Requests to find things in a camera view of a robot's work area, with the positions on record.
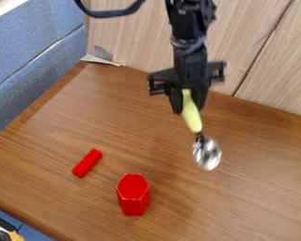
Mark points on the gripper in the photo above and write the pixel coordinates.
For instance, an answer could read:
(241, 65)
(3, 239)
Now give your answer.
(190, 70)

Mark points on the red hexagonal block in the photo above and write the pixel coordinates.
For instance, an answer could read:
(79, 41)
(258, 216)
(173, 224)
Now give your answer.
(133, 194)

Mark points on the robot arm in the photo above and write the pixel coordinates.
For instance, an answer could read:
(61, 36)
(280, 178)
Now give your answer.
(190, 19)

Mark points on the red rectangular block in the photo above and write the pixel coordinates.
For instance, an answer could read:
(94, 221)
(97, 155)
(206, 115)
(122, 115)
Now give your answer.
(87, 163)

